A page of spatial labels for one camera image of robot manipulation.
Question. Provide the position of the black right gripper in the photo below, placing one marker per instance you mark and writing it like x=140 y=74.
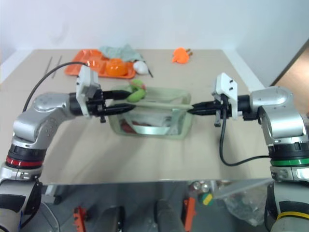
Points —
x=222 y=106

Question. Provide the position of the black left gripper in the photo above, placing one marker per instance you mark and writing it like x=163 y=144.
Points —
x=96 y=106

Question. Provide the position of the green transparent zip pouch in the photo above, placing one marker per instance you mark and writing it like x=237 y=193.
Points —
x=149 y=120

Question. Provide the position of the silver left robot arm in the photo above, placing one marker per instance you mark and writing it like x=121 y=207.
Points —
x=41 y=116

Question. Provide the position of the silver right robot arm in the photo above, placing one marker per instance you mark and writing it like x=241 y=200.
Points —
x=277 y=116

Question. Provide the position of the white round plush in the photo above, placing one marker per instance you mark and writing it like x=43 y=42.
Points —
x=140 y=67

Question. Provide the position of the orange round bowl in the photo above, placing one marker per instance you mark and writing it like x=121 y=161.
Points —
x=117 y=68

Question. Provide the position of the thin black stick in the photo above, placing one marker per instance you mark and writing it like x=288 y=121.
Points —
x=149 y=71

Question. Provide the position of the pale green cloth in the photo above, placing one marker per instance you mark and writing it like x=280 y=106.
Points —
x=120 y=52

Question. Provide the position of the orange compartment tray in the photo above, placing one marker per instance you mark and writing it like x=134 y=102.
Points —
x=77 y=65

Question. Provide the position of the orange plastic toy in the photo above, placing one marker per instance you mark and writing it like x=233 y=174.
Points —
x=179 y=56

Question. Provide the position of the grey metal chopstick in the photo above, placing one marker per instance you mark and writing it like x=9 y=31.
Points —
x=47 y=64
x=57 y=67

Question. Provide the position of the yellow green tape roll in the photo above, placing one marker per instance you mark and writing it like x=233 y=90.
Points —
x=205 y=198

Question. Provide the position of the orange black clamp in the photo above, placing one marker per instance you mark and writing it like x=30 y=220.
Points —
x=79 y=218
x=190 y=212

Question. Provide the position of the clear plastic bag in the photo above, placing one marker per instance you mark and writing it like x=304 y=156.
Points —
x=243 y=210

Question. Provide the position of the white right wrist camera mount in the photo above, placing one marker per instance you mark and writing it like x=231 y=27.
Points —
x=225 y=84

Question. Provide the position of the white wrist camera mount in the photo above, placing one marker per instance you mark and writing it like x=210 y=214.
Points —
x=225 y=84
x=85 y=77

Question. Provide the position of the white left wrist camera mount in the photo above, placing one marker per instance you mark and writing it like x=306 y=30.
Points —
x=85 y=77

